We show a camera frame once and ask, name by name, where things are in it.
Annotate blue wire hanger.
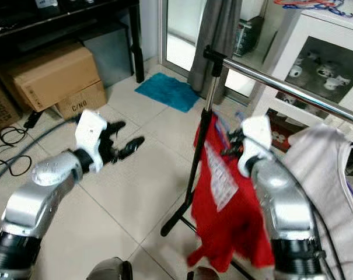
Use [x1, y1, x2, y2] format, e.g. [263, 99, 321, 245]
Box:
[214, 114, 244, 146]

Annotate red shirt with white print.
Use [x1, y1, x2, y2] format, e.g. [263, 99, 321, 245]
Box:
[187, 113, 276, 274]

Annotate cardboard box with black lettering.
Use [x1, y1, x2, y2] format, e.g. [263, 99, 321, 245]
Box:
[55, 80, 108, 120]

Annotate blue fluffy floor mat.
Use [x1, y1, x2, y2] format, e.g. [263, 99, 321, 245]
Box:
[134, 72, 200, 113]

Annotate grey box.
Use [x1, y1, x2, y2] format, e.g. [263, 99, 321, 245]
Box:
[80, 22, 136, 88]

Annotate metal clothes rack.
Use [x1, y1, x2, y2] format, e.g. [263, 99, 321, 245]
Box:
[160, 45, 353, 280]

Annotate large brown cardboard box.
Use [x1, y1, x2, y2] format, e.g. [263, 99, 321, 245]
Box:
[0, 42, 106, 113]

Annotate pale grey hanging shirt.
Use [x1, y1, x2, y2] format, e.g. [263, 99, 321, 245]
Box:
[281, 124, 353, 280]

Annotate grey curtain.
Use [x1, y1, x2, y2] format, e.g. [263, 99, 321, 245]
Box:
[188, 0, 242, 97]

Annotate black speaker box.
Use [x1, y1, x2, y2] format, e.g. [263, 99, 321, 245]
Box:
[233, 16, 264, 58]

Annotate sliding glass door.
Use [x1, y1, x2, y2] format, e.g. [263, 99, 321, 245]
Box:
[158, 0, 299, 88]

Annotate black desk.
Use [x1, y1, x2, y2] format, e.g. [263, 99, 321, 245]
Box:
[0, 0, 145, 83]

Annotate grey right robot leg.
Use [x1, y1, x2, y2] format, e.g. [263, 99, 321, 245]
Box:
[187, 267, 221, 280]

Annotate white glass-front cabinet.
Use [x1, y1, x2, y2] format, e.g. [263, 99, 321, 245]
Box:
[252, 9, 353, 146]

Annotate pile of coloured hangers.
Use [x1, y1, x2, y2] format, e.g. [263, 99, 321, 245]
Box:
[272, 0, 353, 18]

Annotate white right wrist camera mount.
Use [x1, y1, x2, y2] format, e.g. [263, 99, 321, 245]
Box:
[237, 115, 274, 179]

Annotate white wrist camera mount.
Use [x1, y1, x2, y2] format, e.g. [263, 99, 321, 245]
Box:
[237, 115, 274, 179]
[74, 110, 109, 159]

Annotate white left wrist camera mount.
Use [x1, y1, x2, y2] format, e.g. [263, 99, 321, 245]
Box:
[74, 110, 109, 159]

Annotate black floor cable with plug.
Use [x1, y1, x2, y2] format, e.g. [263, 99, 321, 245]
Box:
[0, 110, 44, 177]

